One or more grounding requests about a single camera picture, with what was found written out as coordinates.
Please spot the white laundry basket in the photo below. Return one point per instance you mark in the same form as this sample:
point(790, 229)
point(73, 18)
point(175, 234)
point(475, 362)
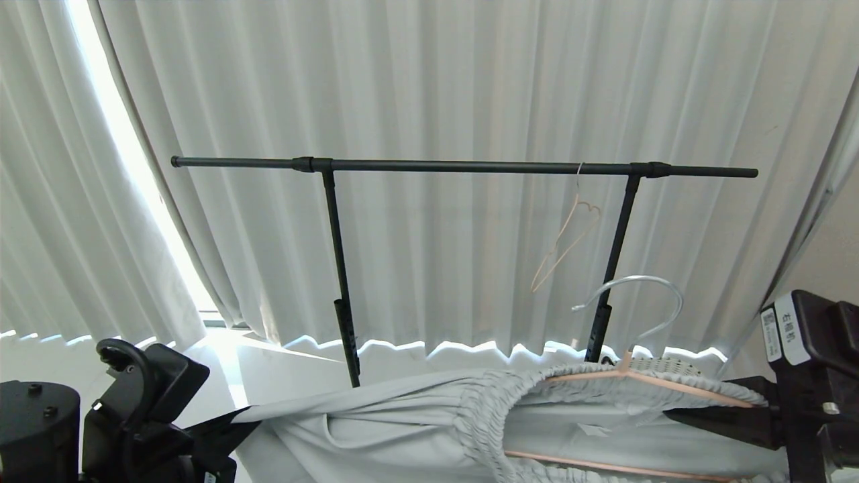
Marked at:
point(664, 365)

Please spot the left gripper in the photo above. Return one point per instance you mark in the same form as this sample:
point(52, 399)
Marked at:
point(154, 463)

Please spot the white curtain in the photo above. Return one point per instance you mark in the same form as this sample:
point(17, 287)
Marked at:
point(40, 201)
point(436, 80)

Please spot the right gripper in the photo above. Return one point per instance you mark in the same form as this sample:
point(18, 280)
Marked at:
point(819, 429)

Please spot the black clothes rack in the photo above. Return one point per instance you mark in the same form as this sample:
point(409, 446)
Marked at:
point(436, 166)

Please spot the pink clothes hanger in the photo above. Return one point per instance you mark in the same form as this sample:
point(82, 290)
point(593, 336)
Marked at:
point(644, 278)
point(578, 184)

